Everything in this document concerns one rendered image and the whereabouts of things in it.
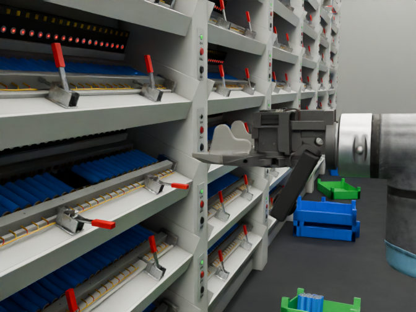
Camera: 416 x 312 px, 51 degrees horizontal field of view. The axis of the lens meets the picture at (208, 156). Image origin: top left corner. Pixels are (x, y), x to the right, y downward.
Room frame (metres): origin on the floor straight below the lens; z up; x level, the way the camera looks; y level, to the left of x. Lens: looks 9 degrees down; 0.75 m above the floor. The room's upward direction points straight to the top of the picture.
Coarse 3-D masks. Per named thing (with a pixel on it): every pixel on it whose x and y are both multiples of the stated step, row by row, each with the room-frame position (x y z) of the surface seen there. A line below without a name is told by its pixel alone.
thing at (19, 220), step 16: (128, 176) 0.85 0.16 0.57; (80, 192) 0.72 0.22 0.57; (96, 192) 0.74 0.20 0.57; (112, 192) 0.80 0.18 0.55; (128, 192) 0.82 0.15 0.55; (32, 208) 0.61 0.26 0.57; (48, 208) 0.63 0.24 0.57; (0, 224) 0.55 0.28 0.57; (16, 224) 0.57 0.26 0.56; (48, 224) 0.61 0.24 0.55
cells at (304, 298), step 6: (300, 294) 1.30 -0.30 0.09; (306, 294) 1.33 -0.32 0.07; (300, 300) 1.27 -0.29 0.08; (306, 300) 1.26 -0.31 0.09; (312, 300) 1.26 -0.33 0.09; (318, 300) 1.26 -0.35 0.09; (300, 306) 1.26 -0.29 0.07; (306, 306) 1.26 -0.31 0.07; (312, 306) 1.25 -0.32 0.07; (318, 306) 1.26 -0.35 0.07
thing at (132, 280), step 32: (160, 224) 1.06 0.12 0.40; (96, 256) 0.85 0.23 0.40; (128, 256) 0.88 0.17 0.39; (160, 256) 0.96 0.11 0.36; (192, 256) 1.02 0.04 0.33; (32, 288) 0.70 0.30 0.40; (64, 288) 0.73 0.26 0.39; (96, 288) 0.77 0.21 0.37; (128, 288) 0.81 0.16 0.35; (160, 288) 0.88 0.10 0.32
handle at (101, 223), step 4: (76, 212) 0.63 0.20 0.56; (72, 216) 0.63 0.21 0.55; (76, 216) 0.64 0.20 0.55; (80, 220) 0.63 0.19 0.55; (84, 220) 0.63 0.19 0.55; (88, 220) 0.62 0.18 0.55; (92, 220) 0.62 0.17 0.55; (96, 220) 0.62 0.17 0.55; (100, 220) 0.62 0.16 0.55; (104, 220) 0.62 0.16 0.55; (92, 224) 0.62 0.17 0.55; (96, 224) 0.62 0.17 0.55; (100, 224) 0.61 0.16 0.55; (104, 224) 0.61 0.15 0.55; (108, 224) 0.61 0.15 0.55; (112, 224) 0.61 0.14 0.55; (108, 228) 0.61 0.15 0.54; (112, 228) 0.61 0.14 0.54
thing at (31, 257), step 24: (72, 144) 0.87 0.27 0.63; (96, 144) 0.95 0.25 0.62; (144, 144) 1.07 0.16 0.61; (192, 168) 1.03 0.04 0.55; (144, 192) 0.86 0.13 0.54; (168, 192) 0.91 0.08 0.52; (96, 216) 0.70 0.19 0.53; (120, 216) 0.73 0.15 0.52; (144, 216) 0.83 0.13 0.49; (24, 240) 0.57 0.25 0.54; (48, 240) 0.59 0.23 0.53; (72, 240) 0.61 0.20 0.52; (96, 240) 0.68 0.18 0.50; (0, 264) 0.51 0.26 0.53; (24, 264) 0.52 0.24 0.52; (48, 264) 0.58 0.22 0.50; (0, 288) 0.50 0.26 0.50
